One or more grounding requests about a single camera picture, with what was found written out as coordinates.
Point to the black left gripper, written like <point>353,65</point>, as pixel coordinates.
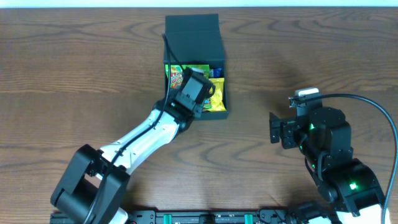
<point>207,94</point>

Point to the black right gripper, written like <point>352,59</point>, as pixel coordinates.
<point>288,129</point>

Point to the blue Oreo cookie pack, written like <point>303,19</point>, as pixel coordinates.
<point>215,73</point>

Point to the green Haribo gummy bag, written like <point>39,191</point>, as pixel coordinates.
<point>175,76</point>

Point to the yellow snack bar wrapper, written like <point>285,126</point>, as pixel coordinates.
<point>215,102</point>

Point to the black gift box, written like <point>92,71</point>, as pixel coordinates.
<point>194,41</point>

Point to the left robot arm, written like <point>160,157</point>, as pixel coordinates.
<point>95,181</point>

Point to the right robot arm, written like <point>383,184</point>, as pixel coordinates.
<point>323,135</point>

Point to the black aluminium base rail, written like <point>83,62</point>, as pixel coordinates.
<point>262,216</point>

